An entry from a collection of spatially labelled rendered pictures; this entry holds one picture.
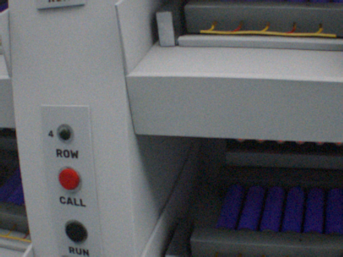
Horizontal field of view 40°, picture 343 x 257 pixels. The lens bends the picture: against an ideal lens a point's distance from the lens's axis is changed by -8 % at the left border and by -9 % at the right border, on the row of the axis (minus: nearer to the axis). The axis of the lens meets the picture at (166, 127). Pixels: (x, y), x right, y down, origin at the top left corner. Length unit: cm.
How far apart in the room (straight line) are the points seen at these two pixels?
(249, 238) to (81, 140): 17
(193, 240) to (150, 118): 13
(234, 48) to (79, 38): 11
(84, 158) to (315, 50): 18
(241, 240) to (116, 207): 12
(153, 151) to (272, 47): 12
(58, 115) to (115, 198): 7
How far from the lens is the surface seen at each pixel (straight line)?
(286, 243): 42
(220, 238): 43
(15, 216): 51
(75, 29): 35
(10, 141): 61
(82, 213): 37
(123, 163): 35
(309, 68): 32
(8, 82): 38
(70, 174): 36
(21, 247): 49
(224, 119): 33
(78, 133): 35
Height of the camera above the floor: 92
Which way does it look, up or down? 13 degrees down
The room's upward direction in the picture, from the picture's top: 2 degrees counter-clockwise
